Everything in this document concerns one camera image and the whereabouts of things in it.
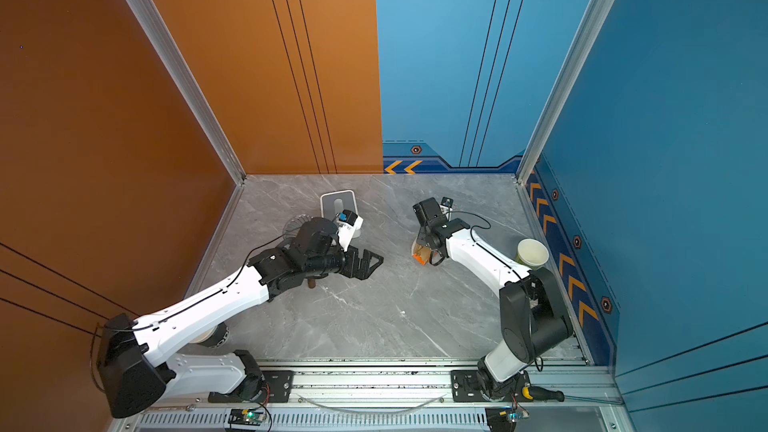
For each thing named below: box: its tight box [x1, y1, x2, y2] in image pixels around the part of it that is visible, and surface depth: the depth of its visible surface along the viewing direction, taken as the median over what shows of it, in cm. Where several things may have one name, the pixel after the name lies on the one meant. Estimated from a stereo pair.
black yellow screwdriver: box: [522, 386, 565, 402], surface depth 72 cm
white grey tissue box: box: [320, 189, 358, 221], surface depth 107 cm
